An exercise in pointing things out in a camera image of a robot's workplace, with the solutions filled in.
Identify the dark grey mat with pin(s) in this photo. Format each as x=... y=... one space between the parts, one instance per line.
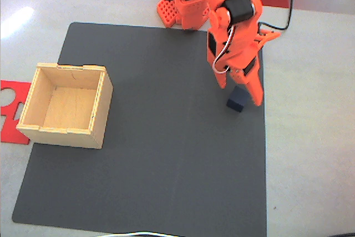
x=166 y=151

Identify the open wooden box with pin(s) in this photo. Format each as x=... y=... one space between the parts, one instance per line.
x=69 y=106

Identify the red cutout sheet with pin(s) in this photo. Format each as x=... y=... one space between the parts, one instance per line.
x=11 y=134

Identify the blue cube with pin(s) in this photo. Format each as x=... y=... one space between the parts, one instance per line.
x=235 y=101

